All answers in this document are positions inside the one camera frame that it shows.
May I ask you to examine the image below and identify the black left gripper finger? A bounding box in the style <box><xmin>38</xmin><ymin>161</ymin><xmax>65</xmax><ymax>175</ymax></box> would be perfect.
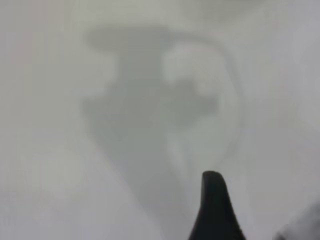
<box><xmin>187</xmin><ymin>170</ymin><xmax>247</xmax><ymax>240</ymax></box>

